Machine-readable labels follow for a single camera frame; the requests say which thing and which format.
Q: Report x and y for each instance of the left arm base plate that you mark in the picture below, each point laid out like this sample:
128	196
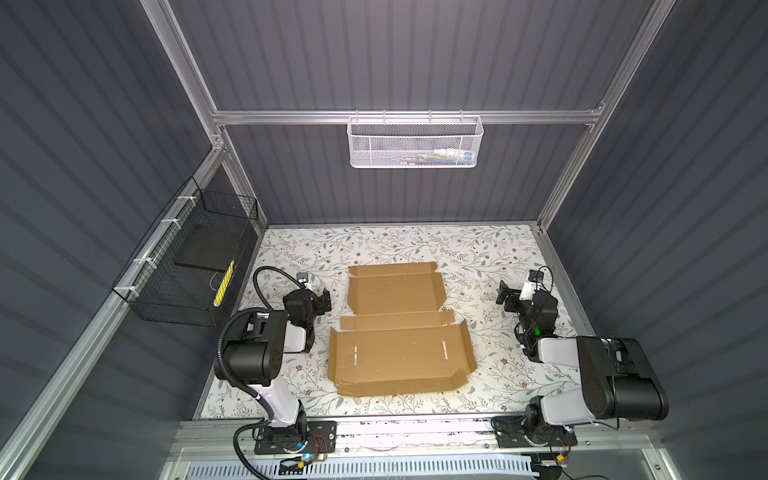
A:
314	436

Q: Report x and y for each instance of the brown cardboard box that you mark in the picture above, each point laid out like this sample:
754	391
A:
399	338

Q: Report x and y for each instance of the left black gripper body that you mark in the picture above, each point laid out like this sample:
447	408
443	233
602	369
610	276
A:
321	300

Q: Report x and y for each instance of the markers in white basket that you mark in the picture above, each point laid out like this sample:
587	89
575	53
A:
440	157

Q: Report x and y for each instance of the black foam pad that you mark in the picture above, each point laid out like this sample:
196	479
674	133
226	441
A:
207	248

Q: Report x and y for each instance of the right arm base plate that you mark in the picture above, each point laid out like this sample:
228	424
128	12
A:
517	432

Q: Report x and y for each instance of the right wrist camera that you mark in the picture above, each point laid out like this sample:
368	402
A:
533	283

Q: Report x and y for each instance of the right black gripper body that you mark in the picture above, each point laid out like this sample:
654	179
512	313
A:
512	297

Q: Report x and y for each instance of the black wire basket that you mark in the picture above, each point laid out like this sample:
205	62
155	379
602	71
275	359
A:
157	290

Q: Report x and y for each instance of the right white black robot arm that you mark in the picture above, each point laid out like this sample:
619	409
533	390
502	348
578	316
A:
617	380

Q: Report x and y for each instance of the white perforated cable tray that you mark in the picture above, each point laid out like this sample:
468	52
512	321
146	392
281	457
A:
393	467

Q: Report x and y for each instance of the white wire mesh basket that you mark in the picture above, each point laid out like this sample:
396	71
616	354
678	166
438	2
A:
380	142

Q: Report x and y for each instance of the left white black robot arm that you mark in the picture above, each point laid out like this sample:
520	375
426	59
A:
250	351

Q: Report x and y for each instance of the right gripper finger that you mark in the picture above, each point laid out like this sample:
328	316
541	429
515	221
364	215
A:
505	290
502	297

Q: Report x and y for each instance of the yellow green striped tool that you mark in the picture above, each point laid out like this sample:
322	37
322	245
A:
224	285

